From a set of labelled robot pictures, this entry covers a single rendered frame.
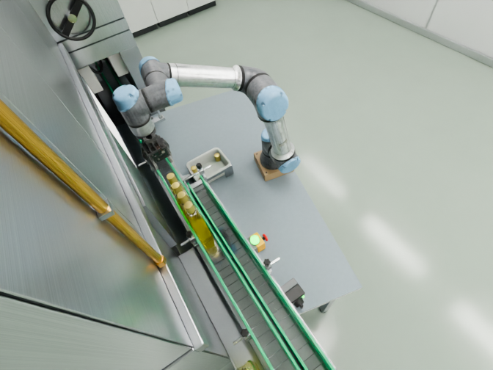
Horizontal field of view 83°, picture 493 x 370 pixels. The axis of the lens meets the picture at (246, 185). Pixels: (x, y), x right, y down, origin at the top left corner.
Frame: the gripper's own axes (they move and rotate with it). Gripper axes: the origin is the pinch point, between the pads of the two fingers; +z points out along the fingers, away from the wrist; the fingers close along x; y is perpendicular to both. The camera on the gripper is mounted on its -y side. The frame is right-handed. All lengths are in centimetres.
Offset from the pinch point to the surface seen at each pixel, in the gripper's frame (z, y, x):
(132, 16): 96, -370, 71
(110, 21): -15, -95, 15
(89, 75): 14, -107, -10
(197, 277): 37, 34, -12
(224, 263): 37, 35, 1
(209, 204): 37.2, 4.4, 9.9
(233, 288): 37, 46, -1
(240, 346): 37, 66, -10
